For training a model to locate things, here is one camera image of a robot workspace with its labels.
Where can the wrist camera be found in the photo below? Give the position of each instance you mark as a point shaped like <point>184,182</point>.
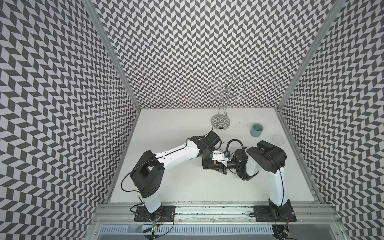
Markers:
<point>212,139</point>
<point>221,157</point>

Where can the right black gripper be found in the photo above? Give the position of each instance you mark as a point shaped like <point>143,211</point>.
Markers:
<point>224,169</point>

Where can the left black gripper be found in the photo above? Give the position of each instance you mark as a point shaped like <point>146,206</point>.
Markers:
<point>209,165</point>

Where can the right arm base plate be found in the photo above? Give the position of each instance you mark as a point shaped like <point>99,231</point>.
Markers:
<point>273,214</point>

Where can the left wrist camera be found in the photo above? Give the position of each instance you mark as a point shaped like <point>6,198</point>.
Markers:
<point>212,139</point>

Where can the chrome wire mug tree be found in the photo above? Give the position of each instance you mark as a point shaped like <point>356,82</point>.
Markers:
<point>226,90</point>

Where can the aluminium front rail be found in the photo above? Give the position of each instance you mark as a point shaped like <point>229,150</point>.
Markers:
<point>216,213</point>

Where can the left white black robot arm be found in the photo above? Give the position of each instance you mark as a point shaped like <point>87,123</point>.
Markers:
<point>148,173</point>

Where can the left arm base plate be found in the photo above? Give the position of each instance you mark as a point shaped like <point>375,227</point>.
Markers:
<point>163,214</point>

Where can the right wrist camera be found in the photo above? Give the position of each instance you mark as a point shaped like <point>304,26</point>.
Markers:
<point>221,157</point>

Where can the teal ceramic cup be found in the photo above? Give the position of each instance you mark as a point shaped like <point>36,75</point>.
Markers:
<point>256,130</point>

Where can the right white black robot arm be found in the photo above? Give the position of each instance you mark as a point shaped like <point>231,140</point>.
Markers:
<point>272,159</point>

